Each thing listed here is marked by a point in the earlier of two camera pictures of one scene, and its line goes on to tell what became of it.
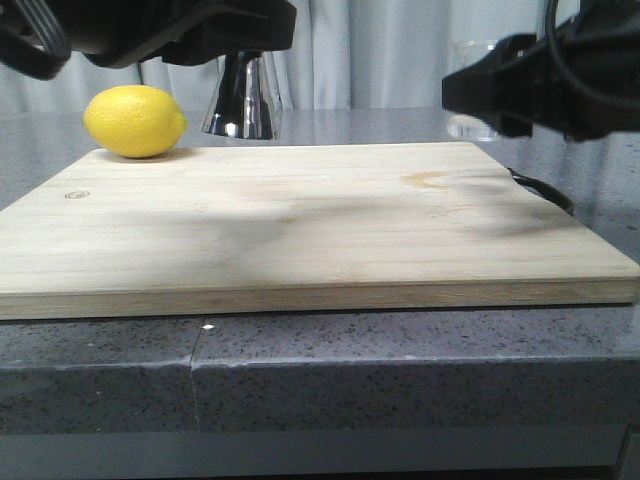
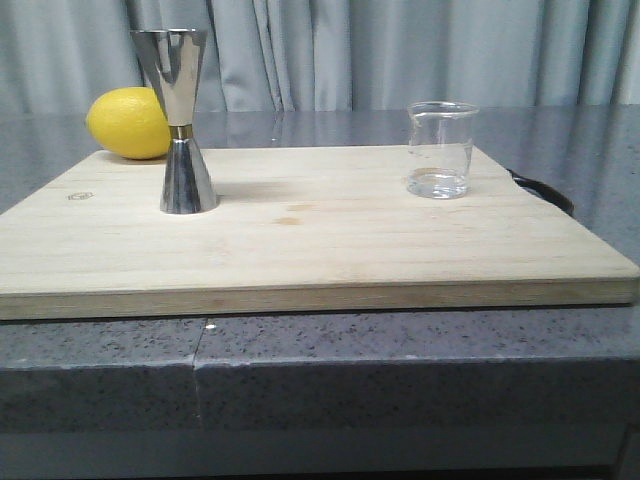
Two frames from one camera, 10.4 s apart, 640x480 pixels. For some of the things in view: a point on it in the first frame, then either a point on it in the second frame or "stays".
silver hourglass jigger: [245, 99] -> [170, 57]
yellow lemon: [133, 121] stays
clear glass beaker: [463, 55] -> [440, 148]
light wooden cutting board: [256, 228] stays
